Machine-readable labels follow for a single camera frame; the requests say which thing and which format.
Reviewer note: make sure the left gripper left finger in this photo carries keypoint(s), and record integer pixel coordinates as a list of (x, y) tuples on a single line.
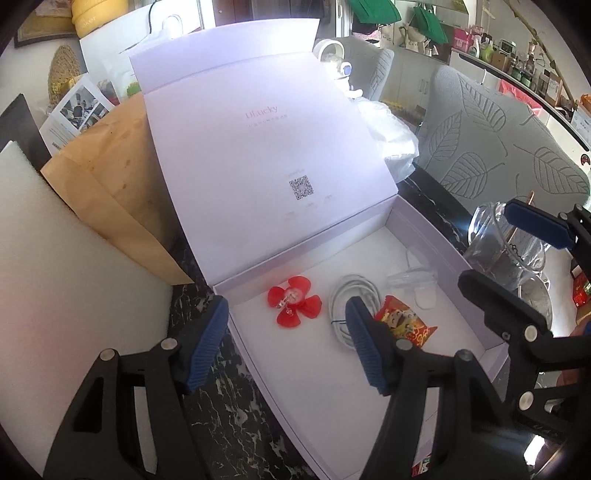
[(127, 419)]

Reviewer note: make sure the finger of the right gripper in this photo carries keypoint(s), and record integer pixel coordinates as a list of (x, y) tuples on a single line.
[(570, 231), (520, 325)]

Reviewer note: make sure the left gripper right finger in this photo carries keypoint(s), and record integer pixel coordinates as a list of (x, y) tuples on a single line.
[(474, 436)]

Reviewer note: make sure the red gold snack packet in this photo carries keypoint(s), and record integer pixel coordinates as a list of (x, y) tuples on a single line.
[(403, 321)]

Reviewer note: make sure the red plastic flower fan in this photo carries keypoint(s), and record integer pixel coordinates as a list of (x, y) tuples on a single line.
[(293, 301)]

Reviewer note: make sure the metal bowl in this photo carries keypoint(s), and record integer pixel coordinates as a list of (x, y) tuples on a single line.
[(535, 293)]

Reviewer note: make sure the grey leaf pattern chair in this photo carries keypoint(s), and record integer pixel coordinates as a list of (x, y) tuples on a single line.
[(482, 146)]

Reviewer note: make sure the white foam board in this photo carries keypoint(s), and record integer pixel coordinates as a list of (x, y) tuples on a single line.
[(66, 295)]

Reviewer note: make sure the clear plastic bag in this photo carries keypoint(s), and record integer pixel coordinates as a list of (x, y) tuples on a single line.
[(394, 139)]

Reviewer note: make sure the white open gift box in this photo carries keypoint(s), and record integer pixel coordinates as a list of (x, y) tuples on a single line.
[(273, 174)]

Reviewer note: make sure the green tote bag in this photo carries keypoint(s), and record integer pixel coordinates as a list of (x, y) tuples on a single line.
[(382, 12)]

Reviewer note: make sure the white small appliance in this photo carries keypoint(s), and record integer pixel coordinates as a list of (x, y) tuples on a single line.
[(331, 54)]

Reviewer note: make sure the photo leaflet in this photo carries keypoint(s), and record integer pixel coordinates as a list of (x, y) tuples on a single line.
[(80, 108)]

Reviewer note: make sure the framed picture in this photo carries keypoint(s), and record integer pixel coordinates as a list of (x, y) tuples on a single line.
[(50, 20)]

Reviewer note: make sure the yellow pot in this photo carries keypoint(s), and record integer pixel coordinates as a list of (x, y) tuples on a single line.
[(89, 15)]

